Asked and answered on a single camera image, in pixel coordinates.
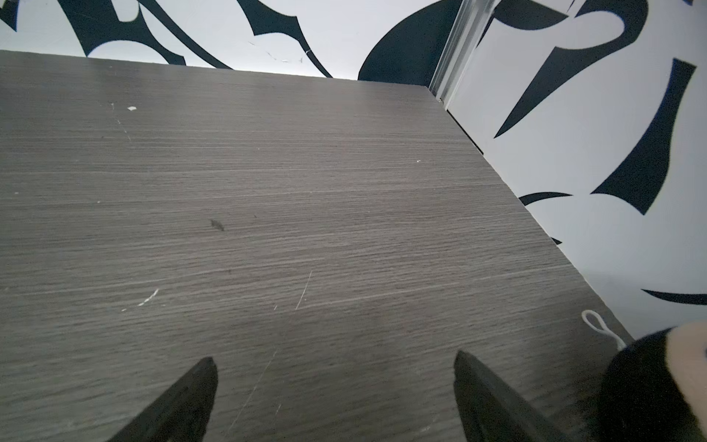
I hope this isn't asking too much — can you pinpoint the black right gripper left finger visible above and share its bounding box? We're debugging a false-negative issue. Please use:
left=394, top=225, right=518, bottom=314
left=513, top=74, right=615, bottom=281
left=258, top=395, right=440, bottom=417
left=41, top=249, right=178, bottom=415
left=110, top=357, right=218, bottom=442

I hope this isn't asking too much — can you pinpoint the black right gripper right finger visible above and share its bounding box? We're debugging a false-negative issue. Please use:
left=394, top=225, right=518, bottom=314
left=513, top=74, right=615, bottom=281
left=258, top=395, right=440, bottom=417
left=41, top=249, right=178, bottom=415
left=454, top=351, right=569, bottom=442

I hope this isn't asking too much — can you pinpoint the plush doll toy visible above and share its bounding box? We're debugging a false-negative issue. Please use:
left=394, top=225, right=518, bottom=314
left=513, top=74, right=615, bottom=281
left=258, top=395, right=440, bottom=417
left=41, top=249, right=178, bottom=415
left=581, top=311, right=706, bottom=441

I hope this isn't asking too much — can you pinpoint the aluminium cage frame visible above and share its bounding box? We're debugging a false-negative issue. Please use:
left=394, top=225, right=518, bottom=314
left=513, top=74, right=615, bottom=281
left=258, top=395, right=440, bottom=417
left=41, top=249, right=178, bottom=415
left=429, top=0, right=495, bottom=110

